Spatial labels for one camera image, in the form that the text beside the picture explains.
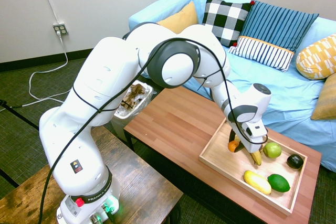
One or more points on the green apple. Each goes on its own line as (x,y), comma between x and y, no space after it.
(272,150)

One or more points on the mustard woven pillow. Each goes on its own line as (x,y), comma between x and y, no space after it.
(326,98)

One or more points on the yellow banana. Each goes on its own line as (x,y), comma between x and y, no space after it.
(257,157)

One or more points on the wall power outlet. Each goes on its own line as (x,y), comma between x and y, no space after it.
(61,28)

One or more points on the yellow squash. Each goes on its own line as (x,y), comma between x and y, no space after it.
(257,182)

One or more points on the orange tangerine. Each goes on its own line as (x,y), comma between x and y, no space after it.
(233,146)

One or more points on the black tripod leg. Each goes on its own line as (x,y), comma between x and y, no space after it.
(18,115)

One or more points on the blue striped pillow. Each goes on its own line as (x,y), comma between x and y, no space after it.
(278,22)

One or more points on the light blue sofa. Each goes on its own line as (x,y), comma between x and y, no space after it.
(288,95)

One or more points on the green lime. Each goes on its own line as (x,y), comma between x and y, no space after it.
(279,183)

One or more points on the dark avocado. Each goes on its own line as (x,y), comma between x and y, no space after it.
(295,161)

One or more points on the plain yellow pillow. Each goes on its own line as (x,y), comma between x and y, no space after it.
(181,19)

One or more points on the trash bin with plastic liner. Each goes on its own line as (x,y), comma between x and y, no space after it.
(135,98)

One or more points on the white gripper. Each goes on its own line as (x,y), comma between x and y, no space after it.
(253,132)

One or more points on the black white checked pillow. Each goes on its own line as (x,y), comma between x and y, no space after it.
(225,18)

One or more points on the yellow white patterned pillow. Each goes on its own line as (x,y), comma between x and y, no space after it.
(316,60)

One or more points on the white navy striped pillow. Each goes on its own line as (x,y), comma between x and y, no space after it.
(262,52)

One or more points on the wooden tray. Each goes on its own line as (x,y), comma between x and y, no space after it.
(223,153)

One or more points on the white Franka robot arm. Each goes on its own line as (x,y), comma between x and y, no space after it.
(110,95)

